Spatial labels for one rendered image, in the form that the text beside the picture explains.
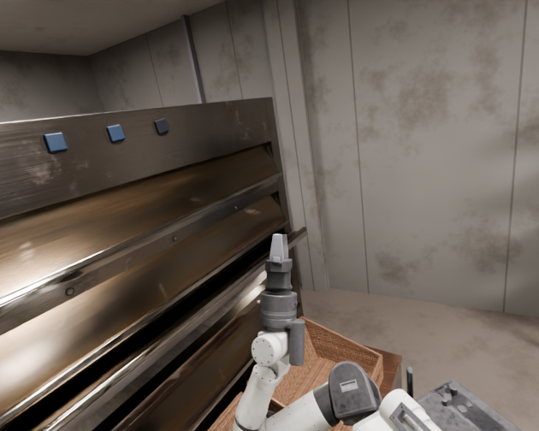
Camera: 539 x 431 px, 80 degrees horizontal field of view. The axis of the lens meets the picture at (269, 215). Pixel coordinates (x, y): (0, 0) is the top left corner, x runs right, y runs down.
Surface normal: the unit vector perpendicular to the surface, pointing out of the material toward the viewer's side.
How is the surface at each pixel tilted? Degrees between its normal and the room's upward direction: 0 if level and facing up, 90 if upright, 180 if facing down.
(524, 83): 90
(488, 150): 90
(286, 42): 90
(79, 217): 70
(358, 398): 34
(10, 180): 90
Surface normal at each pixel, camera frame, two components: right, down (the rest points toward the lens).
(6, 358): 0.72, -0.28
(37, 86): 0.86, 0.02
